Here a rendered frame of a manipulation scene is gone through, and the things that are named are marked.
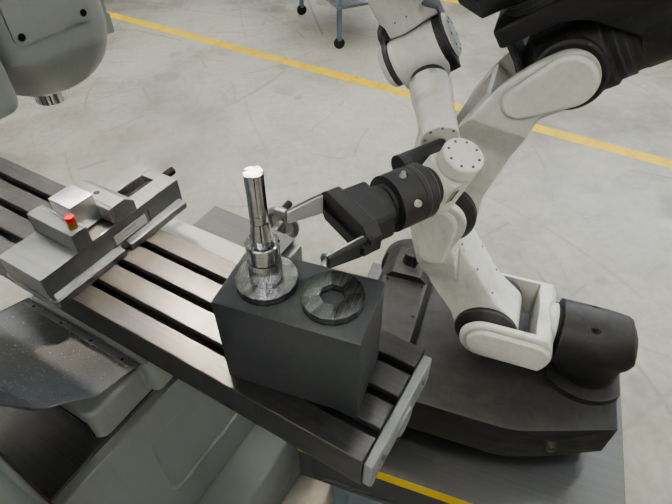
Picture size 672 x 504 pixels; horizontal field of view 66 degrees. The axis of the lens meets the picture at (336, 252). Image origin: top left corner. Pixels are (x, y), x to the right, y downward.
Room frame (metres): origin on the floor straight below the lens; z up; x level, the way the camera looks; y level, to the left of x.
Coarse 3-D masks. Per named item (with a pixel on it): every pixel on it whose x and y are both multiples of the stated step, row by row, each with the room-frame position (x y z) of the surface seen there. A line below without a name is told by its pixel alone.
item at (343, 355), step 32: (224, 288) 0.49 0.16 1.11; (256, 288) 0.48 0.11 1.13; (288, 288) 0.48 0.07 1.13; (320, 288) 0.48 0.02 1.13; (352, 288) 0.48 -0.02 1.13; (384, 288) 0.50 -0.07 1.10; (224, 320) 0.46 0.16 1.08; (256, 320) 0.45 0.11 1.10; (288, 320) 0.44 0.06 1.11; (320, 320) 0.43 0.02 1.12; (352, 320) 0.44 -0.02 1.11; (224, 352) 0.47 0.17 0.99; (256, 352) 0.45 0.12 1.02; (288, 352) 0.43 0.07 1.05; (320, 352) 0.41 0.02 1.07; (352, 352) 0.40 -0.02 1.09; (288, 384) 0.43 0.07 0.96; (320, 384) 0.41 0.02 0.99; (352, 384) 0.40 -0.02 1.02
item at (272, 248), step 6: (276, 234) 0.52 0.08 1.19; (246, 240) 0.51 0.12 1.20; (270, 240) 0.51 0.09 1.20; (276, 240) 0.51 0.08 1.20; (246, 246) 0.49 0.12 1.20; (252, 246) 0.49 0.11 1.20; (258, 246) 0.49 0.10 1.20; (264, 246) 0.49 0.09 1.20; (270, 246) 0.49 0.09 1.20; (276, 246) 0.49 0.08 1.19; (246, 252) 0.49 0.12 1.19; (252, 252) 0.48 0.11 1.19; (258, 252) 0.48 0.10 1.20; (264, 252) 0.48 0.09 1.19; (270, 252) 0.48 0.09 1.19; (276, 252) 0.49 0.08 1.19
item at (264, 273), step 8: (248, 256) 0.49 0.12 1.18; (272, 256) 0.49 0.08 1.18; (280, 256) 0.50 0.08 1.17; (248, 264) 0.49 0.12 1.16; (256, 264) 0.48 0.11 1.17; (264, 264) 0.48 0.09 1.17; (272, 264) 0.49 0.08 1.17; (280, 264) 0.50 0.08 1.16; (256, 272) 0.48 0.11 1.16; (264, 272) 0.48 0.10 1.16; (272, 272) 0.49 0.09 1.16; (280, 272) 0.50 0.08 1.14; (256, 280) 0.48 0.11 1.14; (264, 280) 0.48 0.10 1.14; (272, 280) 0.48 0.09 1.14; (280, 280) 0.49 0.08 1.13; (264, 288) 0.48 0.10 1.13
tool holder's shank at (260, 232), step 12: (252, 168) 0.51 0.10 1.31; (252, 180) 0.49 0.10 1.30; (252, 192) 0.49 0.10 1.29; (264, 192) 0.50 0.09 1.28; (252, 204) 0.49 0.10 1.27; (264, 204) 0.50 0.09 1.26; (252, 216) 0.49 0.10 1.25; (264, 216) 0.50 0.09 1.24; (252, 228) 0.49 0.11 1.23; (264, 228) 0.49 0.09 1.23; (252, 240) 0.49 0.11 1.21; (264, 240) 0.49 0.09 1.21
